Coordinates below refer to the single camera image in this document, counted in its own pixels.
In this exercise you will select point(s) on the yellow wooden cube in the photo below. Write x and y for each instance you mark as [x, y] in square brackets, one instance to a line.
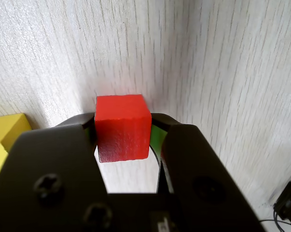
[7, 128]

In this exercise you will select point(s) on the red wooden cube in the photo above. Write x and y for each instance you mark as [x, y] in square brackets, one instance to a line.
[122, 128]

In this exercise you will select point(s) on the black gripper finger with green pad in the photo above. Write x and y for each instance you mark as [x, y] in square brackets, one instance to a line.
[51, 157]
[196, 164]

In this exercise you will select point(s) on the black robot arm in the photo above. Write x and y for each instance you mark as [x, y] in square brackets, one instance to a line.
[288, 200]

